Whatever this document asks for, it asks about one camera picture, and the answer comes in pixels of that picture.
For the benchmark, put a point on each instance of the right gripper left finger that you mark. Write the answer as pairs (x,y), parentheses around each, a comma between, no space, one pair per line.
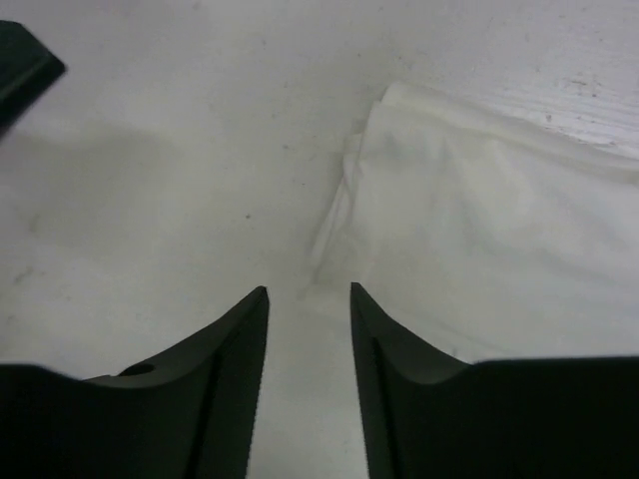
(188,411)

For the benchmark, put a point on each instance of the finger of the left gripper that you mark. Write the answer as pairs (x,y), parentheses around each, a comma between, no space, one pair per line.
(28,70)

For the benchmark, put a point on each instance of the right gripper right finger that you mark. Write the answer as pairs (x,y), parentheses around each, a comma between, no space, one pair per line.
(393,366)

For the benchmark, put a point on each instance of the white tank top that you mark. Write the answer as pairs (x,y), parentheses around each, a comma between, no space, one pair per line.
(488,236)

